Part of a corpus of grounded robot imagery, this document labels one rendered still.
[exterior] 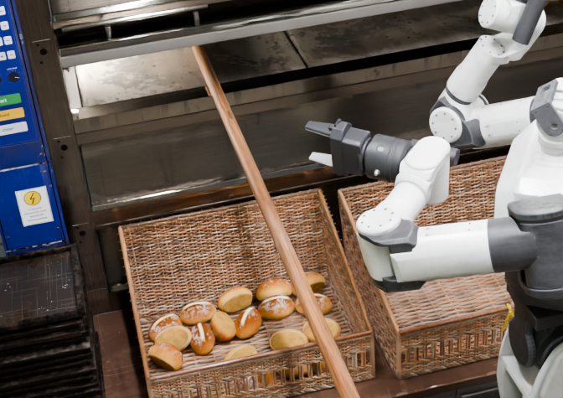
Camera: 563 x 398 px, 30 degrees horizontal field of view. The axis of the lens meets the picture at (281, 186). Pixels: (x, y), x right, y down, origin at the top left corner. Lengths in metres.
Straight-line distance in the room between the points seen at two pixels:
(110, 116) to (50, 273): 0.41
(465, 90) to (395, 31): 0.72
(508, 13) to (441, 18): 0.87
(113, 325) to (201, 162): 0.52
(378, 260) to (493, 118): 0.51
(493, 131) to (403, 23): 0.81
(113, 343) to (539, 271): 1.40
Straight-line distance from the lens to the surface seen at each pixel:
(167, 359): 2.66
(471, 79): 2.20
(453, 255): 1.74
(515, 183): 1.85
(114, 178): 2.69
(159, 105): 2.62
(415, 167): 1.94
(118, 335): 2.85
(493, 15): 2.10
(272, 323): 2.80
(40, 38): 2.52
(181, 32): 2.38
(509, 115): 2.17
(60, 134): 2.63
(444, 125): 2.22
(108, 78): 2.78
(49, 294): 2.52
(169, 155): 2.69
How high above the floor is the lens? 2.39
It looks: 33 degrees down
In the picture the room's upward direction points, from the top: 5 degrees counter-clockwise
